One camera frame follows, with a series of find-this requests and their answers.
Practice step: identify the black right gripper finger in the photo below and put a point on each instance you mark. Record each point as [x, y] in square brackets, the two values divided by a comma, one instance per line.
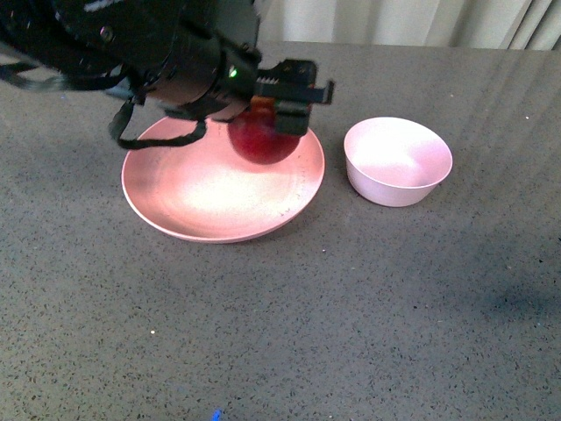
[291, 118]

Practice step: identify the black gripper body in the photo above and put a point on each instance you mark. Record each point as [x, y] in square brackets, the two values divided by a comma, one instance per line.
[295, 81]

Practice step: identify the red apple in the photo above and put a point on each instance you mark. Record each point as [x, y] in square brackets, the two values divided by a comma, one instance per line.
[253, 137]

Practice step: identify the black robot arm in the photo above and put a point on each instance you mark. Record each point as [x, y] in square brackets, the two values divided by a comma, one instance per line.
[199, 58]

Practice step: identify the pale pink bowl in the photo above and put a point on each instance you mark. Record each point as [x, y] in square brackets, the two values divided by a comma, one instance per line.
[395, 162]

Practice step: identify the pink plate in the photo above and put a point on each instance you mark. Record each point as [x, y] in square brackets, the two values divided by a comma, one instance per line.
[205, 192]

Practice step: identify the white curtain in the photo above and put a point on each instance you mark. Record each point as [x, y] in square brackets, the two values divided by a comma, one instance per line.
[495, 24]

